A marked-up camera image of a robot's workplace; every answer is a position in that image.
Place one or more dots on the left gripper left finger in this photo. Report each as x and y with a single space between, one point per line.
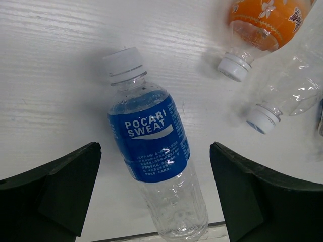
50 202

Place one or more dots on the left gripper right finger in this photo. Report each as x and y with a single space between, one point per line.
261 204

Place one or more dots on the blue label Pocari bottle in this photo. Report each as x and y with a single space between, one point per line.
151 138

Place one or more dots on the clear plastic bottle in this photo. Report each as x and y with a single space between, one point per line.
295 87

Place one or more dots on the tall orange label bottle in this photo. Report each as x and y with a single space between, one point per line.
258 28

